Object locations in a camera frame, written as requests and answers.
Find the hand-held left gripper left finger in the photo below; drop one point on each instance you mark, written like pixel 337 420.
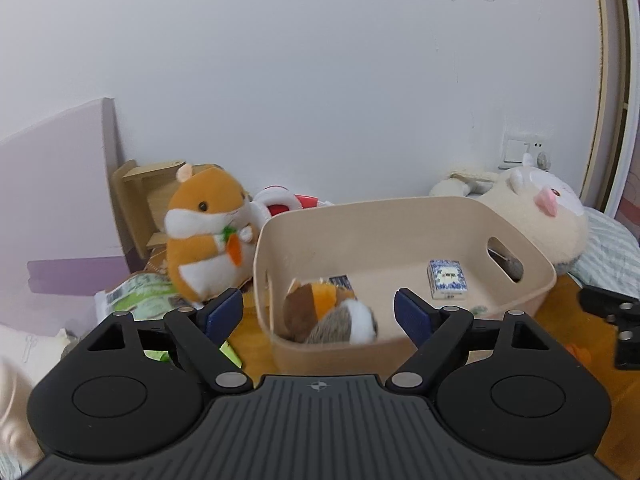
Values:
pixel 226 310

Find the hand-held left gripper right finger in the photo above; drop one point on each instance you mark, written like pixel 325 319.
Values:
pixel 409 316

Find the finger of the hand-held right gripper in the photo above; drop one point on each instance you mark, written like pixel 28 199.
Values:
pixel 612 312

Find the beige plastic storage container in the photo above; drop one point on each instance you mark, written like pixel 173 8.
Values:
pixel 400 240

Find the bright green packet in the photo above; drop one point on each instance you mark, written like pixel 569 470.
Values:
pixel 230 355

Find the blue white patterned card box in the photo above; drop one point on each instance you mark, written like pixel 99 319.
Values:
pixel 447 277

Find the striped pillow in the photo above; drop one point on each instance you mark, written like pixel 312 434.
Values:
pixel 612 250

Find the dark blue card box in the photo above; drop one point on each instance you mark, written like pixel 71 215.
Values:
pixel 342 282

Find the brown orange white plush toy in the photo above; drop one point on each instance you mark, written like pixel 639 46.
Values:
pixel 325 312

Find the orange hamster plush toy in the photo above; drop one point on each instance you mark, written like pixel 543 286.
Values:
pixel 205 225

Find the green white snack packet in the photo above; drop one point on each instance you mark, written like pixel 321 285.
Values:
pixel 140 292

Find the large cream plush toy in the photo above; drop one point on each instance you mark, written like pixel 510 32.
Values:
pixel 545 215

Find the red white toy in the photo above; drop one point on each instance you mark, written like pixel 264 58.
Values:
pixel 280 200

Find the wooden stand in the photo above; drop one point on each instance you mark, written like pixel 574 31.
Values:
pixel 137 200

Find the pink board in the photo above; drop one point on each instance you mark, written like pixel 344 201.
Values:
pixel 55 210

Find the white cloth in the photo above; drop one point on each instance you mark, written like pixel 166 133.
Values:
pixel 20 385

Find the white wall socket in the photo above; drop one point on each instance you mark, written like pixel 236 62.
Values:
pixel 520 147

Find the wooden door frame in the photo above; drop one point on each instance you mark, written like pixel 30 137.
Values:
pixel 617 85

